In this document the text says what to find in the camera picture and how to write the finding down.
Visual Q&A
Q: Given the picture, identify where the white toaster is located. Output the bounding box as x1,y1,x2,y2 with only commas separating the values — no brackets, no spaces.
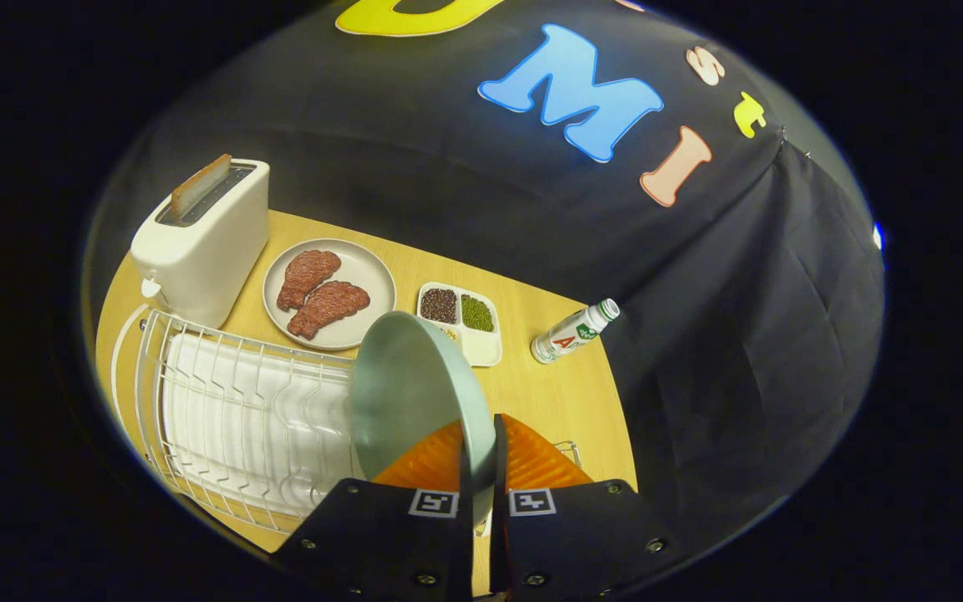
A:
130,157,271,329

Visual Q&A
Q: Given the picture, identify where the white drink bottle green cap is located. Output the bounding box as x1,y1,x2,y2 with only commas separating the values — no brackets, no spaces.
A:
530,298,621,365

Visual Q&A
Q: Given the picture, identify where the toast slice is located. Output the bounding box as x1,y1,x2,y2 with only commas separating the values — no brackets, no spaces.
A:
170,153,233,220

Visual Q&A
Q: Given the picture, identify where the beige round plate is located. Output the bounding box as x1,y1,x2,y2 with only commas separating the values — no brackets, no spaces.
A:
262,238,397,352

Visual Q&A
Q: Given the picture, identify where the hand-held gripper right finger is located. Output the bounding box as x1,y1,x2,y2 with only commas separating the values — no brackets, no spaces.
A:
490,412,675,601

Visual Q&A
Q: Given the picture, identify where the pale green plate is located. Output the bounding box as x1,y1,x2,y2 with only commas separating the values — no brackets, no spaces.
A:
350,311,497,536

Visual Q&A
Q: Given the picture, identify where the pile of green beans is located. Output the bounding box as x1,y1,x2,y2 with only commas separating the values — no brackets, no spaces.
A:
460,293,496,333

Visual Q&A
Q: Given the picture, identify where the pile of dark beans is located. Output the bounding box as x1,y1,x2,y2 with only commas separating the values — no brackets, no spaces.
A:
420,288,459,325

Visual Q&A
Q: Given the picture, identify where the white divided dish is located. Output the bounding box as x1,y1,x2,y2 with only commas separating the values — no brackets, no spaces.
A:
416,282,503,367

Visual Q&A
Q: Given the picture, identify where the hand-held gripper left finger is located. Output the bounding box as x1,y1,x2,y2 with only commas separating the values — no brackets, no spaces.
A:
271,418,476,601

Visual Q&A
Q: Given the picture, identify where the black backdrop cloth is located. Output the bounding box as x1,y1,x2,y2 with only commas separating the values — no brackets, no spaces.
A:
84,0,884,536

